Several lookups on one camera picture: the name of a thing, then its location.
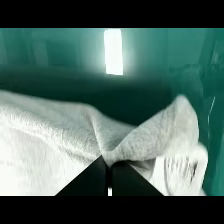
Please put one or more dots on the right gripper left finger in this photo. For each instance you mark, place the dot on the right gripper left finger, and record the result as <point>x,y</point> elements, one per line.
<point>90,181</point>

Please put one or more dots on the white garment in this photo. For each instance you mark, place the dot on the white garment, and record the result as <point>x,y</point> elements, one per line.
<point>50,143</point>

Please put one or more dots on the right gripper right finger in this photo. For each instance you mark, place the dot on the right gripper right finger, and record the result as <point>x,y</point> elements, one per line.
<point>128,181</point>

